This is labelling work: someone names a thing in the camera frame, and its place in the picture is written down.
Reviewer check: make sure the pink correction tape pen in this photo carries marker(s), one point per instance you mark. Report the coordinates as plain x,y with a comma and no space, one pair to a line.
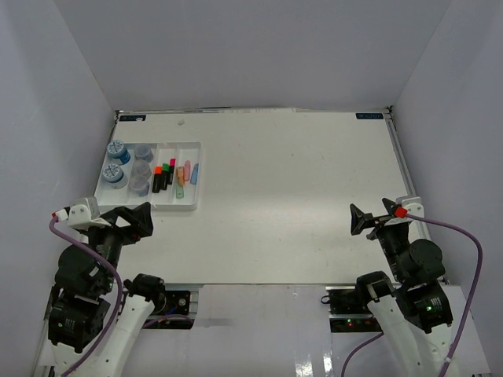
187,170

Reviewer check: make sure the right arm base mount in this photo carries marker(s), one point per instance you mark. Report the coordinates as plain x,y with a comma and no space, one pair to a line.
347,313

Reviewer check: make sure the black label sticker left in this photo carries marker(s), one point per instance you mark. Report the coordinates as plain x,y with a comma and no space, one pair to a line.
132,118

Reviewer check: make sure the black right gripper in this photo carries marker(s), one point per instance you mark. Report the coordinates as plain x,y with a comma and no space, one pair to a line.
359,220

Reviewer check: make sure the orange correction tape pen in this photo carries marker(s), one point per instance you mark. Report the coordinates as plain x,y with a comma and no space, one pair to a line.
180,175

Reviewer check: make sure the blue jar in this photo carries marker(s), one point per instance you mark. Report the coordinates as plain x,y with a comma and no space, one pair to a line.
114,176
117,151

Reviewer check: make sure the black label sticker right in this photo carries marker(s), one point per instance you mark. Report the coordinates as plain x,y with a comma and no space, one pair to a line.
368,116

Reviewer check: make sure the pink black highlighter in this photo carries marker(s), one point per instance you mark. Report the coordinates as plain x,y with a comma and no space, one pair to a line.
171,168

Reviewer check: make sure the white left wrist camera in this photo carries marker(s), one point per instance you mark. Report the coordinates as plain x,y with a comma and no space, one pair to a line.
82,214

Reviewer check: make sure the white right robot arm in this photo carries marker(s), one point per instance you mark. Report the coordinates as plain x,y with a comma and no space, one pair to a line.
410,305

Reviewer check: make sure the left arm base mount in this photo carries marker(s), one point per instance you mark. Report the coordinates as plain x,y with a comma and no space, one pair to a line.
173,306

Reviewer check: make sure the white compartment tray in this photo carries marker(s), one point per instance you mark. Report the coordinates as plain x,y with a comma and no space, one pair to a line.
109,198

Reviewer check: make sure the black label sticker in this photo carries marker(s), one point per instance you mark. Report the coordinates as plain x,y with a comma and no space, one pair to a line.
368,116
132,118

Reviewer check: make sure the clear clip jar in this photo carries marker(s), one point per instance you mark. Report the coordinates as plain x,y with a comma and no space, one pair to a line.
139,186
141,168
143,152

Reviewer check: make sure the green correction tape pen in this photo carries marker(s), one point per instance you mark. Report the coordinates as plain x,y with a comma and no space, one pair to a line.
179,192

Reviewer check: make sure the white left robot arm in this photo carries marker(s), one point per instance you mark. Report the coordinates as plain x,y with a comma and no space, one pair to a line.
95,317

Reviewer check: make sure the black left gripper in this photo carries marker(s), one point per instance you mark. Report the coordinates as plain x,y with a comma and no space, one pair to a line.
140,215

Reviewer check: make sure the blue correction tape pen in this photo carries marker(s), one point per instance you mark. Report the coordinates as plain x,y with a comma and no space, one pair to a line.
194,174

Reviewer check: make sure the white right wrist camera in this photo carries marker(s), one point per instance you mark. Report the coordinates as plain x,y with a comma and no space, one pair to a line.
410,205

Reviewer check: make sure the green black highlighter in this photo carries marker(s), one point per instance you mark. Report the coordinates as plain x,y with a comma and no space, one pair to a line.
165,176

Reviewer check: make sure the orange black highlighter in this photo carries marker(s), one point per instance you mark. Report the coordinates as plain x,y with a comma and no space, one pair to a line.
157,179

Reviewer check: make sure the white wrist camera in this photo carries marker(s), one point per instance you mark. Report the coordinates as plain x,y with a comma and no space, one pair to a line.
82,214
410,205

